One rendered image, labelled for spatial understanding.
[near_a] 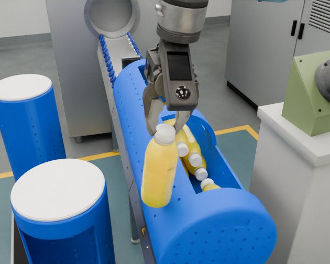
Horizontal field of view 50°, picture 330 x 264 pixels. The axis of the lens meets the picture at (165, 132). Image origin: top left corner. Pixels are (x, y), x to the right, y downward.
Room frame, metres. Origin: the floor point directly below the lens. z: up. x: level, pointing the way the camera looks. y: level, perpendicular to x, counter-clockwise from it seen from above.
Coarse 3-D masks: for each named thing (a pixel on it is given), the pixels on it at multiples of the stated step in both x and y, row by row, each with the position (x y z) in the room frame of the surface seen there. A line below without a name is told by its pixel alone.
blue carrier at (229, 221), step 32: (128, 96) 1.12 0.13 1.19; (160, 96) 1.38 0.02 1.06; (128, 128) 0.97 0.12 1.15; (192, 128) 1.14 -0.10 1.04; (224, 160) 0.87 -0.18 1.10; (192, 192) 0.58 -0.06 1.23; (224, 192) 0.58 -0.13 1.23; (160, 224) 0.55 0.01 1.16; (192, 224) 0.51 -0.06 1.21; (224, 224) 0.53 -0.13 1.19; (256, 224) 0.54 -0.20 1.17; (160, 256) 0.50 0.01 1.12; (192, 256) 0.51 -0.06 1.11; (224, 256) 0.53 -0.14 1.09; (256, 256) 0.55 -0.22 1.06
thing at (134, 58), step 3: (123, 57) 1.78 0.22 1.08; (126, 57) 1.78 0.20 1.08; (129, 57) 1.78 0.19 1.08; (132, 57) 1.78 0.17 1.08; (135, 57) 1.79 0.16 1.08; (138, 57) 1.79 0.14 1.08; (123, 60) 1.76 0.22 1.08; (126, 60) 1.76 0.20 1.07; (129, 60) 1.76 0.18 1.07; (132, 60) 1.77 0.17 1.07; (135, 60) 1.77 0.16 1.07; (123, 63) 1.76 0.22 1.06; (126, 63) 1.76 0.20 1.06; (129, 63) 1.76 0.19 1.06; (123, 66) 1.77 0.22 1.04
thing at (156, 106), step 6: (156, 102) 0.55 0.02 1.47; (162, 102) 0.56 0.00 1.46; (150, 108) 0.55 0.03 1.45; (156, 108) 0.55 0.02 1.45; (162, 108) 0.56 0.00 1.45; (144, 114) 0.56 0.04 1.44; (150, 114) 0.55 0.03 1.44; (156, 114) 0.55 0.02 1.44; (150, 120) 0.55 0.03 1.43; (156, 120) 0.56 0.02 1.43; (150, 126) 0.56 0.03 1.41; (150, 132) 0.56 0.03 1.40
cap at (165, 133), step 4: (160, 124) 0.58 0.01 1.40; (164, 124) 0.58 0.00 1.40; (168, 124) 0.59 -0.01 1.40; (156, 128) 0.57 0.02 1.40; (160, 128) 0.57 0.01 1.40; (164, 128) 0.57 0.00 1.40; (168, 128) 0.57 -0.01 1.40; (172, 128) 0.57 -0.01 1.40; (156, 132) 0.56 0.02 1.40; (160, 132) 0.56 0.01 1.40; (164, 132) 0.56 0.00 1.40; (168, 132) 0.56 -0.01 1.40; (172, 132) 0.56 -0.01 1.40; (156, 136) 0.56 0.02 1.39; (160, 136) 0.55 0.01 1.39; (164, 136) 0.55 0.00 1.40; (168, 136) 0.55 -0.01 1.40; (172, 136) 0.56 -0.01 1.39; (160, 140) 0.55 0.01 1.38; (164, 140) 0.55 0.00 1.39; (168, 140) 0.55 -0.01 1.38
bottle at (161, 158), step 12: (156, 144) 0.56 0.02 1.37; (168, 144) 0.55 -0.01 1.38; (156, 156) 0.54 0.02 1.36; (168, 156) 0.54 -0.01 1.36; (144, 168) 0.56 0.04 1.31; (156, 168) 0.54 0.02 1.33; (168, 168) 0.54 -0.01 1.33; (144, 180) 0.56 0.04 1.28; (156, 180) 0.54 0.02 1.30; (168, 180) 0.55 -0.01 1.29; (144, 192) 0.55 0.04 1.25; (156, 192) 0.54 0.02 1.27; (168, 192) 0.55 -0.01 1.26; (156, 204) 0.54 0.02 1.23
